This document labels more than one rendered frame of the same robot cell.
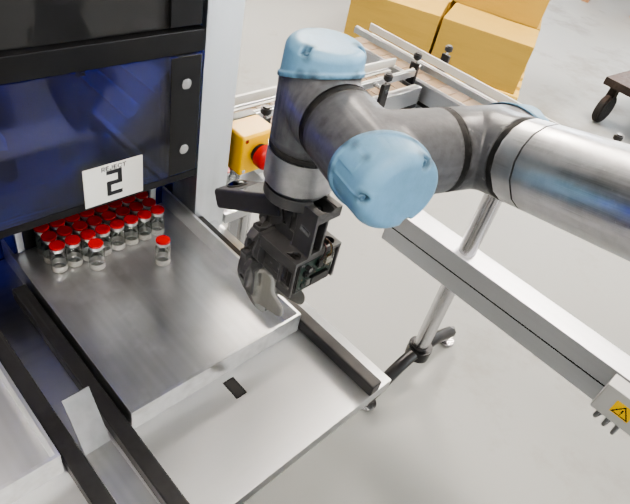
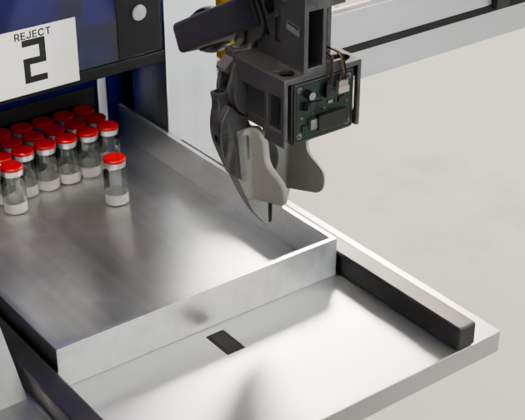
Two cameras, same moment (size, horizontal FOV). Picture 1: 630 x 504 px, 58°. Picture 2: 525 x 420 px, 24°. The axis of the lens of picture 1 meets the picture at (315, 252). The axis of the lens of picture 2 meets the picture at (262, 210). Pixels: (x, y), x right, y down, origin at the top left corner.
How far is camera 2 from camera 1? 0.36 m
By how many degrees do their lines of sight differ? 17
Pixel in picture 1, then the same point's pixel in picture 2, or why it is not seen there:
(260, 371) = (269, 322)
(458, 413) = not seen: outside the picture
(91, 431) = not seen: outside the picture
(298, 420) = (329, 379)
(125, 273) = (58, 216)
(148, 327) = (91, 275)
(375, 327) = not seen: outside the picture
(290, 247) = (278, 66)
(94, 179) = (4, 52)
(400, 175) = not seen: outside the picture
